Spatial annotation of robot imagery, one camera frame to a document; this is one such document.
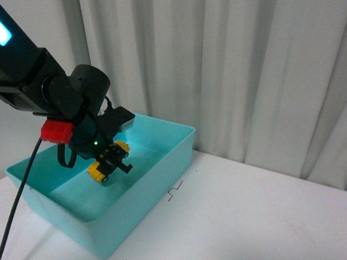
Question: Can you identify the red connector block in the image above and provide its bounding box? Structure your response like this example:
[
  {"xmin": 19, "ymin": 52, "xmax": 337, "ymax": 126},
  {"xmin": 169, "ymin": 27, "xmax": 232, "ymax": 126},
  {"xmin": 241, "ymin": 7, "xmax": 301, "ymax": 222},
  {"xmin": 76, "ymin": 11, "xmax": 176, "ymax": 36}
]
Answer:
[{"xmin": 41, "ymin": 119, "xmax": 73, "ymax": 144}]

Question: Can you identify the black cable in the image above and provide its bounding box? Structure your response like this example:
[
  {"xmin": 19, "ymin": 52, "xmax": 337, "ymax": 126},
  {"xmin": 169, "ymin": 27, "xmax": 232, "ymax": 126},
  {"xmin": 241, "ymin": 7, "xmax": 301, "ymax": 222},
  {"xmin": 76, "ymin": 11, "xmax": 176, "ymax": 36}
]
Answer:
[{"xmin": 0, "ymin": 138, "xmax": 46, "ymax": 260}]

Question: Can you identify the white pleated curtain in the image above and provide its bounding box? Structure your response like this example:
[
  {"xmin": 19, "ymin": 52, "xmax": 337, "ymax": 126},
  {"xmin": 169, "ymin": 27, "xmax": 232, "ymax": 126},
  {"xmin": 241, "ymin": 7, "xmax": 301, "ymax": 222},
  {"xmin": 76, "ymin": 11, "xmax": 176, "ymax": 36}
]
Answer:
[{"xmin": 1, "ymin": 1, "xmax": 346, "ymax": 190}]

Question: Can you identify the yellow beetle wind-up toy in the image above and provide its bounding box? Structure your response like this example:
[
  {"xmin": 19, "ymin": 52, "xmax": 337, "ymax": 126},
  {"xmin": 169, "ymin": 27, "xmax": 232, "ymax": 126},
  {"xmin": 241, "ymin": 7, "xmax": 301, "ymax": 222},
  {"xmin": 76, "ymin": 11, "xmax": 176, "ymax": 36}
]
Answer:
[{"xmin": 87, "ymin": 145, "xmax": 130, "ymax": 183}]

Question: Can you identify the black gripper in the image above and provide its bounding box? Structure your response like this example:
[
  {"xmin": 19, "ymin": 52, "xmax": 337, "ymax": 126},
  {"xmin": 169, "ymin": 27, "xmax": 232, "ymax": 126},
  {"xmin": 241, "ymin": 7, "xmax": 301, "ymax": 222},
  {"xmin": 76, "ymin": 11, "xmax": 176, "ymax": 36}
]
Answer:
[{"xmin": 68, "ymin": 109, "xmax": 133, "ymax": 174}]

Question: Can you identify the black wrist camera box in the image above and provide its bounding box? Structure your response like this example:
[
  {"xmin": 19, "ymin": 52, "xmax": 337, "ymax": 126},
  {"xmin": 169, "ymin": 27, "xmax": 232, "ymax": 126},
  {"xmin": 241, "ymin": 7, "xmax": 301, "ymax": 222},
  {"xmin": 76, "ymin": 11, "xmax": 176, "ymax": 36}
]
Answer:
[{"xmin": 97, "ymin": 106, "xmax": 135, "ymax": 138}]

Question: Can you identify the turquoise plastic storage bin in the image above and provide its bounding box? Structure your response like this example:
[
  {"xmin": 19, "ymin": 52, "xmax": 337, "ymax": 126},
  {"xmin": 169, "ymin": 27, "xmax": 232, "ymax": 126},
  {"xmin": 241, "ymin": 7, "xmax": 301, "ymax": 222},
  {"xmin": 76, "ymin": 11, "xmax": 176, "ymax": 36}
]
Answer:
[{"xmin": 22, "ymin": 114, "xmax": 195, "ymax": 259}]

